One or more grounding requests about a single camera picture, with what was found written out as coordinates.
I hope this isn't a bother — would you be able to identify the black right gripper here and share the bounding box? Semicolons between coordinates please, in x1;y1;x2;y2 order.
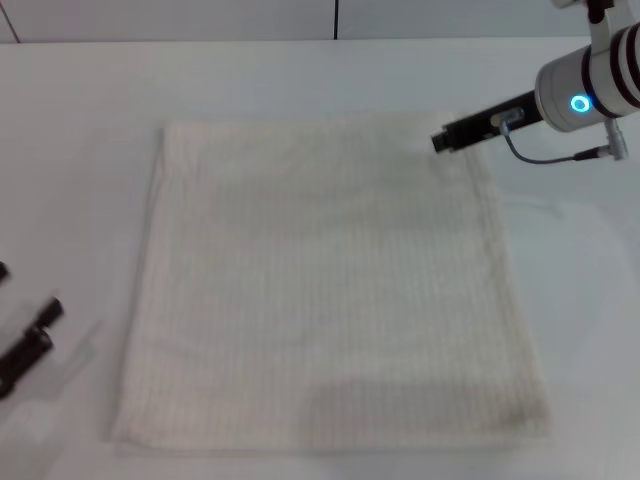
430;90;543;154

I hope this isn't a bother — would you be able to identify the white ribbed towel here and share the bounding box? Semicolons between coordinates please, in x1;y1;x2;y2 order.
103;110;552;447

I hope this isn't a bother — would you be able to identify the grey right gripper cable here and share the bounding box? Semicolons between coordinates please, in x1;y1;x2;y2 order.
491;106;629;164

